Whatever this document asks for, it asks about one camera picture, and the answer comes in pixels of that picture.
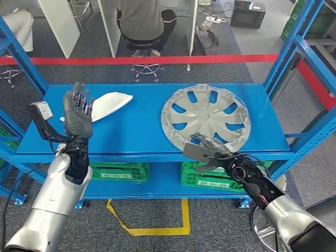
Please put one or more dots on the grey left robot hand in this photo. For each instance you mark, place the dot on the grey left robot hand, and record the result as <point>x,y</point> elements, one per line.
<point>77,120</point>

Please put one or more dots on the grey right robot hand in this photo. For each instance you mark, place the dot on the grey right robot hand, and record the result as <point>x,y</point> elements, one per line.
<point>214,146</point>

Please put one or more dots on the grey plastic wheel cover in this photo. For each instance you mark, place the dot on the grey plastic wheel cover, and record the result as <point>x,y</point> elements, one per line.
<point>206,116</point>

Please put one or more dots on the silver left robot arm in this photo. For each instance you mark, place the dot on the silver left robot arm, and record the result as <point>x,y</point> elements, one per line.
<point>55,201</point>

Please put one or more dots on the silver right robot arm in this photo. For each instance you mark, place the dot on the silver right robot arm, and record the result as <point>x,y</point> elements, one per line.
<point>286,219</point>

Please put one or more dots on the white curved plastic part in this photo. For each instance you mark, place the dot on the white curved plastic part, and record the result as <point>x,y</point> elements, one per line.
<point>112,102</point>

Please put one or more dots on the blue metal shelf rack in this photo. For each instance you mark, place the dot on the blue metal shelf rack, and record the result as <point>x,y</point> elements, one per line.
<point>136,132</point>

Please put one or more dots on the green folded plastic crate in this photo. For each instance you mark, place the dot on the green folded plastic crate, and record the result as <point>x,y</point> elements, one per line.
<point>194,177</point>
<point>118,170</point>
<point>5,134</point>

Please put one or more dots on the yellow floor tape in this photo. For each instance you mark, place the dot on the yellow floor tape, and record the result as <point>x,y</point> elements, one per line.
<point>185,215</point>

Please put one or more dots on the white desk panel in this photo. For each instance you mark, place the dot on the white desk panel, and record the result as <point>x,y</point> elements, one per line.
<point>192,24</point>
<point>60,24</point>
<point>110,24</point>

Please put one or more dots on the black round stool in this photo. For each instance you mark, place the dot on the black round stool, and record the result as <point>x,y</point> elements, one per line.
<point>9,73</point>
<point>141,44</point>

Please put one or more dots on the chrome round stool base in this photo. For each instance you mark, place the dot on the chrome round stool base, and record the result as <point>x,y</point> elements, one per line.
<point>262,229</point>

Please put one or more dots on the grey bag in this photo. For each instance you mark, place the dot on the grey bag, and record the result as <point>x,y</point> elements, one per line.
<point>204,40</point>

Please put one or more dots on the person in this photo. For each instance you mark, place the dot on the person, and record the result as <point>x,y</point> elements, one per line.
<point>141,17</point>
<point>18,27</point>

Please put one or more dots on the white power strip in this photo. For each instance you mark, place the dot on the white power strip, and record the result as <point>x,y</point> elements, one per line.
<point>216,20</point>

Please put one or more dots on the dark metal pole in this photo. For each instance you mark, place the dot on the dark metal pole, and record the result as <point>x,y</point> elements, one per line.
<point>309,128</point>

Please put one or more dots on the black microwave oven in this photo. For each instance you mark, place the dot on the black microwave oven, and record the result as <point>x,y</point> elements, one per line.
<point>248,14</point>

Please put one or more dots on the green crate stack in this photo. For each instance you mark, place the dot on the green crate stack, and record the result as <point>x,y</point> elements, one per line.
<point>291,21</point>

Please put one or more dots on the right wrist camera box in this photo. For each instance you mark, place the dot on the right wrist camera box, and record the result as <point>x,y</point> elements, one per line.
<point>195,153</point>

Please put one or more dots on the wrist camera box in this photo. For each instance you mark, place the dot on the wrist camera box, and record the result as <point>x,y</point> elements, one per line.
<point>195,153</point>
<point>38,116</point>

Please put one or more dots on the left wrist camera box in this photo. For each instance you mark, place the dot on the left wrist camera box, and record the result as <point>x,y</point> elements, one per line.
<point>38,116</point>

